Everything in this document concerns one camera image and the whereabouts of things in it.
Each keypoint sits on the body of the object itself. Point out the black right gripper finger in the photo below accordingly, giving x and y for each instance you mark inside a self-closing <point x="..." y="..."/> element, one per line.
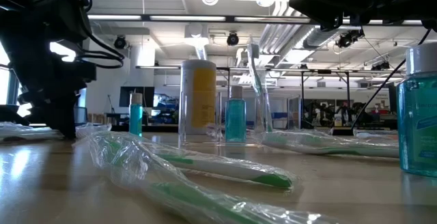
<point x="321" y="9"/>

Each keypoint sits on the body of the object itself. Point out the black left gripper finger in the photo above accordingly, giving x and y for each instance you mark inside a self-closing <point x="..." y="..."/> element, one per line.
<point x="57" y="123"/>
<point x="69" y="123"/>

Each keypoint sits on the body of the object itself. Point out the blue mouthwash bottle white cap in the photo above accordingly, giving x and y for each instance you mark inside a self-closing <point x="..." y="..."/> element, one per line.
<point x="136" y="118"/>
<point x="235" y="121"/>
<point x="420" y="121"/>

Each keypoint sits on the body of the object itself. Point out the clear acrylic organizer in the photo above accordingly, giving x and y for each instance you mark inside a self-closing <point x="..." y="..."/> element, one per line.
<point x="294" y="113"/>

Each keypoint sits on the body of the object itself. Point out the pink toothbrush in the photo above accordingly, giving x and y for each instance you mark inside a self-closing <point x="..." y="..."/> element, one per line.
<point x="379" y="135"/>

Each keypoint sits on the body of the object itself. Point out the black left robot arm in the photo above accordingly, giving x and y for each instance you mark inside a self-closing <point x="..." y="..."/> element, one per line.
<point x="17" y="29"/>

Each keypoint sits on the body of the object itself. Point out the black ceiling spotlight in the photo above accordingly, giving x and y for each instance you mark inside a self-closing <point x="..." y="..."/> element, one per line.
<point x="120" y="42"/>
<point x="233" y="39"/>
<point x="348" y="39"/>

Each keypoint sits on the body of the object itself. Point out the large room window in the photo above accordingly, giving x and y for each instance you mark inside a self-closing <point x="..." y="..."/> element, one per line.
<point x="4" y="80"/>

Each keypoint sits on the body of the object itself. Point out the white canister with yellow label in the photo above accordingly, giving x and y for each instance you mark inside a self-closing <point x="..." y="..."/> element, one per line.
<point x="198" y="97"/>

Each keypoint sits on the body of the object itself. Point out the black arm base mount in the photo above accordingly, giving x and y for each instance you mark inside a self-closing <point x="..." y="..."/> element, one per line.
<point x="7" y="114"/>

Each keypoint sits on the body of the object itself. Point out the silver ventilation duct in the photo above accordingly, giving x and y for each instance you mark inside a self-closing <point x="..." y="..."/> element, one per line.
<point x="273" y="39"/>

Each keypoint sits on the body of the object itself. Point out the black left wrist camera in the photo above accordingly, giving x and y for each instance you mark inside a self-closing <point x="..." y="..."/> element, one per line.
<point x="61" y="15"/>

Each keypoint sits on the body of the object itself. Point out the dark wall monitor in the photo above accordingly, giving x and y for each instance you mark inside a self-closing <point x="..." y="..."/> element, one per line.
<point x="136" y="96"/>

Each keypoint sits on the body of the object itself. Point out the black metal stand frame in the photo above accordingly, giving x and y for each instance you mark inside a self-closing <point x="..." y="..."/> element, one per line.
<point x="302" y="94"/>

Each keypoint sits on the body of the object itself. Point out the long ceiling light rail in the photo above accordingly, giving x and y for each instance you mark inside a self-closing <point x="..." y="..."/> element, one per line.
<point x="187" y="18"/>

